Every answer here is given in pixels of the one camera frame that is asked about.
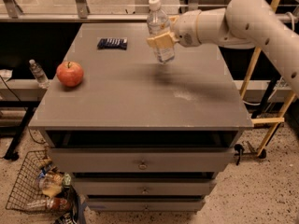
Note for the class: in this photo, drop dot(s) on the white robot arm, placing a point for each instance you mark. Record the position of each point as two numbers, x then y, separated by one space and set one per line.
242 22

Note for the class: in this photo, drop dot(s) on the top grey drawer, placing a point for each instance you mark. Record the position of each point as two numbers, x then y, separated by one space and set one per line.
87 160

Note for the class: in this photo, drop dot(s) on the middle grey drawer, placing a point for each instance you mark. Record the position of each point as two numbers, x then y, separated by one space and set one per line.
143 187

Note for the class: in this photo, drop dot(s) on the grey drawer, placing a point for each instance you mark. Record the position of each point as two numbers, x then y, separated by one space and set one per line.
87 160
143 187
152 205

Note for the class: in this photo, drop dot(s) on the bottle in basket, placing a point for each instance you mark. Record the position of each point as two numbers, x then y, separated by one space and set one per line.
49 204

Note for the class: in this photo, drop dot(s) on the red apple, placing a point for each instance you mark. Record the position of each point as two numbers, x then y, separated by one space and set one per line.
70 74

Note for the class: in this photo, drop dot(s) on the small clear bottle on bench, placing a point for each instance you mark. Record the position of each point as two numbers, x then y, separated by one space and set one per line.
39 74

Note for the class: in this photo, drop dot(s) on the grey drawer cabinet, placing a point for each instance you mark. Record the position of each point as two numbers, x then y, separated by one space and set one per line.
128 101

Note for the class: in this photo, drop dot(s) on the metal railing frame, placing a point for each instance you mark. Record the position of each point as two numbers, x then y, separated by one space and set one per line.
110 10

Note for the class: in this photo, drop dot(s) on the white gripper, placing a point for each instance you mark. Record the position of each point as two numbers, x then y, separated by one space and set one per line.
186 28

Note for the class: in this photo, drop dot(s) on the wire basket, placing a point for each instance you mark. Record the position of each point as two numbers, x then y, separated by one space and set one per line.
35 166

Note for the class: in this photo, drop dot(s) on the snack bag in basket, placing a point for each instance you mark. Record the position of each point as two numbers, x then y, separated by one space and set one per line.
51 184

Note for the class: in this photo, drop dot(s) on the clear plastic water bottle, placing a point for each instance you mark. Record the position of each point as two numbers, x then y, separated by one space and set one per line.
159 23

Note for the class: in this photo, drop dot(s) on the blue snack bag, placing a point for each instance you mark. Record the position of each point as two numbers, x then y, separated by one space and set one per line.
112 43

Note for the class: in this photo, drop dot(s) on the bottom grey drawer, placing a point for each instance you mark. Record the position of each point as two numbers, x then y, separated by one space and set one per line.
152 205

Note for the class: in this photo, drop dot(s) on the yellow wooden stand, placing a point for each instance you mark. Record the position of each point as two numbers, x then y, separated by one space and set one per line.
260 69

